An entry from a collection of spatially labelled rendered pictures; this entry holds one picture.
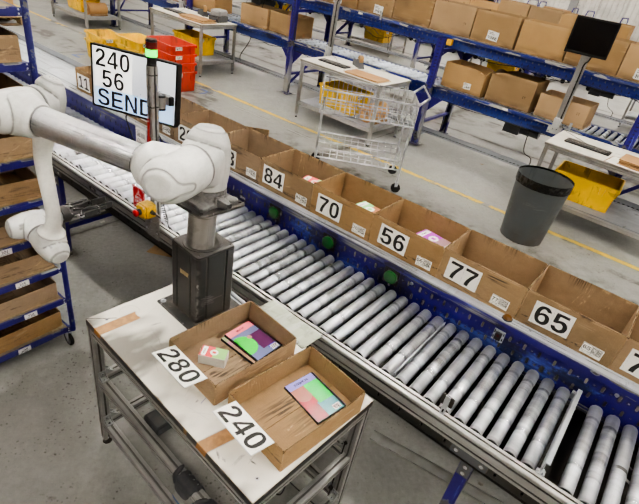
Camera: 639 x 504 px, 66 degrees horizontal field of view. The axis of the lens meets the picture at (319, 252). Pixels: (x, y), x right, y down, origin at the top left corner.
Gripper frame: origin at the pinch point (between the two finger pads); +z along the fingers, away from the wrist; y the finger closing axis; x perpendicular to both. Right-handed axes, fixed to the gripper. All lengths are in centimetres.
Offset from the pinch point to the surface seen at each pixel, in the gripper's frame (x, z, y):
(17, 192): -4.1, -27.2, 21.1
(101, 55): -55, 27, 38
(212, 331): 17, -7, -86
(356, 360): 21, 27, -133
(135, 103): -37, 33, 20
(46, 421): 95, -49, -20
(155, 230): 22.9, 26.2, -2.9
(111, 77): -46, 29, 33
